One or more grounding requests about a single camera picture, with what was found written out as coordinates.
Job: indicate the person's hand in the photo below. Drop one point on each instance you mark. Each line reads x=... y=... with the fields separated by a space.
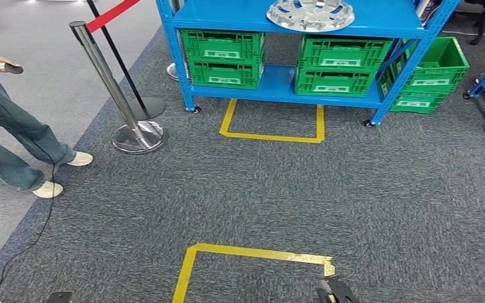
x=2 y=63

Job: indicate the black handheld controller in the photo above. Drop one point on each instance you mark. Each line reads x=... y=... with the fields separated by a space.
x=14 y=69

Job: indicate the standing person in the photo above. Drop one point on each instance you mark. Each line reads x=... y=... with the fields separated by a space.
x=0 y=117

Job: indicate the red barrier belt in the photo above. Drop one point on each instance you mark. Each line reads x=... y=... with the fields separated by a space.
x=113 y=14

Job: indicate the black pole with disc base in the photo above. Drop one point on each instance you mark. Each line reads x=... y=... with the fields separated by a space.
x=150 y=109

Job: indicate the green plastic crate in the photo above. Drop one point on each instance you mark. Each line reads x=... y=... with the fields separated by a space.
x=221 y=44
x=225 y=75
x=343 y=52
x=439 y=62
x=330 y=83
x=418 y=102

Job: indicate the grey wheel hubcap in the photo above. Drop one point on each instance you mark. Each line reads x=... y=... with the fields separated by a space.
x=309 y=16

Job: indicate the black office chair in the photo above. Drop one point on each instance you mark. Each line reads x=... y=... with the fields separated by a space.
x=483 y=21

